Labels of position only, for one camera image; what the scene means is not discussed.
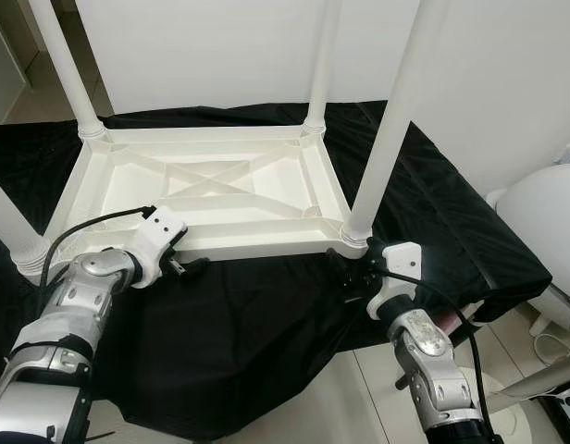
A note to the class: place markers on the white round stand base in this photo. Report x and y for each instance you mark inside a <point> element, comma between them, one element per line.
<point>507,416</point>

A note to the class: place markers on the pink fabric under cloth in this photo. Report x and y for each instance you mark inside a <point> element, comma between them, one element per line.
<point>449,320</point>

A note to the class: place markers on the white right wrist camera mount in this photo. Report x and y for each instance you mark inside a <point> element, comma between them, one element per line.
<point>403,259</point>

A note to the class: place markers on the black metal table brace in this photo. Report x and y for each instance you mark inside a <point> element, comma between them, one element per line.
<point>465,326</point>

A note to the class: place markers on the white rounded appliance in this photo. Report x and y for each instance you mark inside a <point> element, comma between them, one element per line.
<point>544,222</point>

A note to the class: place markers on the white plastic children table top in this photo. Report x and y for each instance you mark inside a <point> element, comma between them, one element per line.
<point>285,176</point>

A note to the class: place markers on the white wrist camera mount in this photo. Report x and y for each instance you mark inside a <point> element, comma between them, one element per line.
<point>403,259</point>
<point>160,231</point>

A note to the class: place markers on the white plastic table leg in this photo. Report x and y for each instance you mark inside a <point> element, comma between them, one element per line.
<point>12,236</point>
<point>324,55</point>
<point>396,120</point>
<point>68,65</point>

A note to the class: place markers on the white power strip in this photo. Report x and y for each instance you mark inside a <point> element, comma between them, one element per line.
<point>567,400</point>

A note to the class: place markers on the black floor rail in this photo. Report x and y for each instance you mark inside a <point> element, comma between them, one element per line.
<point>561,422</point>

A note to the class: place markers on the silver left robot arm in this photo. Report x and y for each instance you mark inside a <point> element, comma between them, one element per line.
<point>72,305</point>

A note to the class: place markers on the black cloth table cover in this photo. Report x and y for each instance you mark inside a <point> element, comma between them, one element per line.
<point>452,213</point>

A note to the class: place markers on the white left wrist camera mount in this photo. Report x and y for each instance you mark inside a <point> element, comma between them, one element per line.
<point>160,231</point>

